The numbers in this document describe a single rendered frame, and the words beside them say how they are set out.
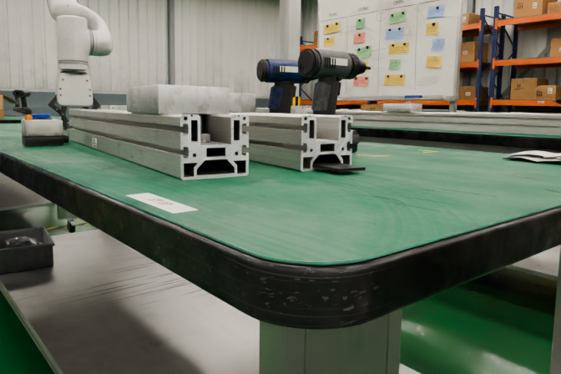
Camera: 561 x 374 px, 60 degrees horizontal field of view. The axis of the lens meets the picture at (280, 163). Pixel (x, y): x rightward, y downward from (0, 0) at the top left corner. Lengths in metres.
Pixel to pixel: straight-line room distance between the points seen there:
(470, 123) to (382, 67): 2.01
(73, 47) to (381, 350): 1.29
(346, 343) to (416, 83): 3.66
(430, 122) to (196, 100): 1.87
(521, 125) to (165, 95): 1.80
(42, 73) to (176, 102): 11.97
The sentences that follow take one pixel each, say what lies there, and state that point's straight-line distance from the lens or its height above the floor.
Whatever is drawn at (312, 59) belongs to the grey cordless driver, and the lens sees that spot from 1.01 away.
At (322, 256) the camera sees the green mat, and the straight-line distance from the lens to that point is 0.32.
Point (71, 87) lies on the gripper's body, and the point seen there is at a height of 0.93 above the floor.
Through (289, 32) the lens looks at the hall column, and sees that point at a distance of 9.48.
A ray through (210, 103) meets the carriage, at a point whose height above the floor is 0.88.
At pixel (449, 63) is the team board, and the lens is 3.92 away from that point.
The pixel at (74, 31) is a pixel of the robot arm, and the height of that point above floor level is 1.09.
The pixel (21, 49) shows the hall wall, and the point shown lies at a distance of 12.62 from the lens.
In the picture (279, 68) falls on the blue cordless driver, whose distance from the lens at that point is 1.25.
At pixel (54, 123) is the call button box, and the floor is 0.83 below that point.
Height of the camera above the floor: 0.88
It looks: 7 degrees down
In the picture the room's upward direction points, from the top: 1 degrees clockwise
